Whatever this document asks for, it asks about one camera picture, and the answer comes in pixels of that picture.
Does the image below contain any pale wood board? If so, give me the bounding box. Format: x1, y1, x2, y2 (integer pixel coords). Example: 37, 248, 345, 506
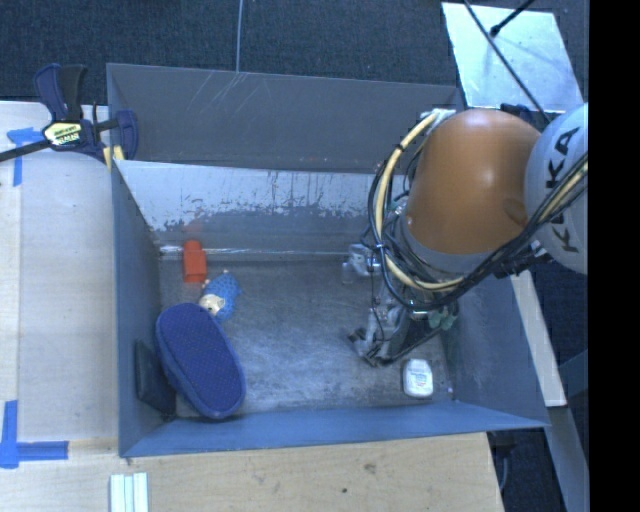
16, 103, 121, 444

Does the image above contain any black flat block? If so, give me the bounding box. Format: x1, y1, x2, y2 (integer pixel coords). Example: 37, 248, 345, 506
133, 339, 178, 417

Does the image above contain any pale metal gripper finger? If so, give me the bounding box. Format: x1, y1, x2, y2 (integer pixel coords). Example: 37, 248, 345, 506
341, 243, 384, 286
347, 323, 394, 368

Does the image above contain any blue toy hedgehog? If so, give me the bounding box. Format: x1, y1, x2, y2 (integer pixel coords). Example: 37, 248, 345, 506
198, 269, 245, 324

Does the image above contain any orange-red plastic block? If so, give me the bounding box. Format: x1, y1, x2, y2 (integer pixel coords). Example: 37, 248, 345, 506
182, 239, 209, 285

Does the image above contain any dark blue dotted slipper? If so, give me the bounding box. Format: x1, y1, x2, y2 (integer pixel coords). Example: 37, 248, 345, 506
154, 301, 248, 421

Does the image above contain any small white plastic container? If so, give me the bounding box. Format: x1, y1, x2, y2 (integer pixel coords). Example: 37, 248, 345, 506
402, 357, 435, 400

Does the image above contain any grey metal bin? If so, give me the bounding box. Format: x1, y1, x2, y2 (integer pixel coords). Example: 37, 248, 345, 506
105, 62, 552, 459

